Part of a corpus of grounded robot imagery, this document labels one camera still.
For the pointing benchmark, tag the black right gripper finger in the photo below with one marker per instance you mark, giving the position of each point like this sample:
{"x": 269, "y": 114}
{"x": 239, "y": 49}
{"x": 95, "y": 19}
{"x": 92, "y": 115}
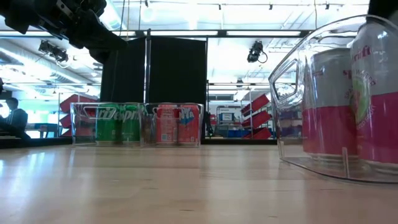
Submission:
{"x": 385, "y": 7}

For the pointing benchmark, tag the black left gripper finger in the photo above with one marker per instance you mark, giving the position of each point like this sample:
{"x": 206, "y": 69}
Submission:
{"x": 102, "y": 42}
{"x": 99, "y": 56}

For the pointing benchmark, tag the green soda can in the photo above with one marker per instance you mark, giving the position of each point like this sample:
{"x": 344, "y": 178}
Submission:
{"x": 130, "y": 130}
{"x": 107, "y": 130}

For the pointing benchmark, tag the clear plastic bin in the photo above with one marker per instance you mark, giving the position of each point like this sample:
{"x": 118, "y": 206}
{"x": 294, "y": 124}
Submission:
{"x": 84, "y": 133}
{"x": 311, "y": 168}
{"x": 149, "y": 137}

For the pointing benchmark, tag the white and red soda can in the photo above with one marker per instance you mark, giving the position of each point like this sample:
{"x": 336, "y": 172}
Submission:
{"x": 379, "y": 124}
{"x": 329, "y": 93}

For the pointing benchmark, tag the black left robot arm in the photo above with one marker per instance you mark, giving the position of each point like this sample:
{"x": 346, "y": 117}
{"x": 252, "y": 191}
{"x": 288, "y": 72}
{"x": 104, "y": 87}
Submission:
{"x": 18, "y": 15}

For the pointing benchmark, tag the red storage bin rack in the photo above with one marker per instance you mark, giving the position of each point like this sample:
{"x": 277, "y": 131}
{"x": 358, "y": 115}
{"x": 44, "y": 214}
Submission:
{"x": 258, "y": 104}
{"x": 71, "y": 100}

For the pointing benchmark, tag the black folding backdrop screen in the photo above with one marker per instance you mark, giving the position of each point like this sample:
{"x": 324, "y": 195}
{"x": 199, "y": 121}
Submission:
{"x": 177, "y": 71}

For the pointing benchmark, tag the person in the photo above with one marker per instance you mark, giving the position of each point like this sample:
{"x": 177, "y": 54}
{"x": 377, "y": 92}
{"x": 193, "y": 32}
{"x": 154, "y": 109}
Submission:
{"x": 17, "y": 118}

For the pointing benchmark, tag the metal shelf rack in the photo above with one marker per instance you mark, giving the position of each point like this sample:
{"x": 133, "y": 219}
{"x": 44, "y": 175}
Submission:
{"x": 227, "y": 117}

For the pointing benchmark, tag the black mounted camera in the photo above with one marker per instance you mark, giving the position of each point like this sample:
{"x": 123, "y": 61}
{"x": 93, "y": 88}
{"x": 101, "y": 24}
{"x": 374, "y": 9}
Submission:
{"x": 54, "y": 53}
{"x": 255, "y": 51}

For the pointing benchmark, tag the black aluminium rig frame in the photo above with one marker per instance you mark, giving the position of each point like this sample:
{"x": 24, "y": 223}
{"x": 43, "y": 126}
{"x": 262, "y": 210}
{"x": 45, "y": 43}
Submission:
{"x": 186, "y": 33}

